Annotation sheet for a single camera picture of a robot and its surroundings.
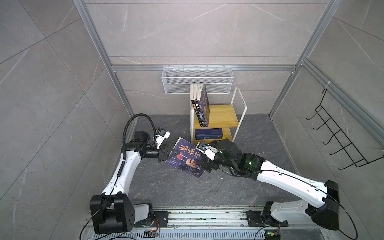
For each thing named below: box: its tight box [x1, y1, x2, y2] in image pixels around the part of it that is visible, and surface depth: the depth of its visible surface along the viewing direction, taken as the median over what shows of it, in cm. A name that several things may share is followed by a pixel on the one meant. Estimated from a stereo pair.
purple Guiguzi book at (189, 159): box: [165, 137, 205, 178], surface depth 73 cm
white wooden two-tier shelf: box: [189, 85, 248, 145], surface depth 91 cm
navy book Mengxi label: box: [195, 128, 223, 140], surface depth 100 cm
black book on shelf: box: [190, 84, 203, 127], surface depth 77 cm
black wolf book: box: [195, 84, 207, 127], surface depth 78 cm
